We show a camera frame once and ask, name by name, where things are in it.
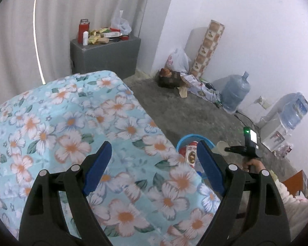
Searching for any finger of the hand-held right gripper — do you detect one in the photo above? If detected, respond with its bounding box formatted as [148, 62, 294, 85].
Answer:
[224, 146, 246, 155]

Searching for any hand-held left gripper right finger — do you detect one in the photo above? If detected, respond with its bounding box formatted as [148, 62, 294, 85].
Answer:
[195, 140, 290, 246]

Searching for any tangle of cables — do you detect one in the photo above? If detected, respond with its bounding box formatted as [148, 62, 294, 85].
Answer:
[200, 81, 224, 108]

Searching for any white printed plastic bag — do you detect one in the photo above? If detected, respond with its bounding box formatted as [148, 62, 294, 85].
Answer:
[165, 47, 192, 73]

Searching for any pink white plastic bag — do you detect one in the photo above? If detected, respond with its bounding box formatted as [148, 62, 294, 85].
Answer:
[273, 142, 294, 160]

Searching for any grey cabinet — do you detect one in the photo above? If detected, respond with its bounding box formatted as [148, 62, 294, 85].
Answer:
[70, 36, 141, 80]

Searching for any blue water jug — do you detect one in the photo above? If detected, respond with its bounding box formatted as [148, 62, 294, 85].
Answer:
[280, 92, 308, 130]
[221, 71, 251, 113]

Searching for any black power cable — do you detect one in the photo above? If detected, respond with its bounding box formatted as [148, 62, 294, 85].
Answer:
[235, 110, 260, 132]

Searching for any person's right forearm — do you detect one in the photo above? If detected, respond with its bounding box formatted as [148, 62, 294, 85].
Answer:
[265, 169, 308, 236]

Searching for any beige paper cup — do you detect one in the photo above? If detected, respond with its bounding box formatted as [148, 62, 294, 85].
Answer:
[216, 140, 231, 156]

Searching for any dark brown box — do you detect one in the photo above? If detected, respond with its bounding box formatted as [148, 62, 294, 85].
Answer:
[158, 68, 186, 89]

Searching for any patterned paper roll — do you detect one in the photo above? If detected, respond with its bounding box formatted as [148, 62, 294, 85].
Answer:
[189, 20, 225, 79]

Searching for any wall socket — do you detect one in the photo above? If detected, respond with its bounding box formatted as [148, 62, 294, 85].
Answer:
[255, 96, 272, 109]

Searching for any red white printed packet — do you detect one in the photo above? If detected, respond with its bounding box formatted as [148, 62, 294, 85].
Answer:
[185, 141, 200, 169]

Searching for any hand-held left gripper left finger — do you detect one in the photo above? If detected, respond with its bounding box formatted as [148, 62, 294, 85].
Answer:
[19, 141, 113, 246]

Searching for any blue floral tablecloth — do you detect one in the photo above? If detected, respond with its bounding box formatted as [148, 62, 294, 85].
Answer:
[0, 70, 221, 246]

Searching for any person's right hand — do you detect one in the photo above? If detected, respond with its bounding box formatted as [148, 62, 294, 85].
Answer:
[242, 158, 266, 174]

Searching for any red thermos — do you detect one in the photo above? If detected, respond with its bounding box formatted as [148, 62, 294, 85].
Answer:
[78, 19, 90, 44]

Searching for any white plastic bag with handles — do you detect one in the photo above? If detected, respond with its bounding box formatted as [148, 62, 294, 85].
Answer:
[110, 10, 132, 35]

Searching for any white water dispenser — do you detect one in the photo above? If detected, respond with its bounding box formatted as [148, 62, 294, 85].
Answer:
[260, 95, 298, 152]

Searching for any orange brown box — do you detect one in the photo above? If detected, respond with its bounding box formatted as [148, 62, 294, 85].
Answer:
[282, 170, 308, 198]

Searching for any white curtain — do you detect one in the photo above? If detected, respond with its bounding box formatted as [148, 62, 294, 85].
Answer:
[0, 0, 154, 108]

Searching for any pile of yellow snack wrappers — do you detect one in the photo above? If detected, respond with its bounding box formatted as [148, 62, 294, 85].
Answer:
[88, 28, 121, 45]

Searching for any white printed sheet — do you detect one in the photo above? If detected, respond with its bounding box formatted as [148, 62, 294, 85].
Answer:
[185, 74, 221, 101]

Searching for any blue plastic basin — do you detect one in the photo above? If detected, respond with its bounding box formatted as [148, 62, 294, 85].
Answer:
[176, 133, 216, 182]

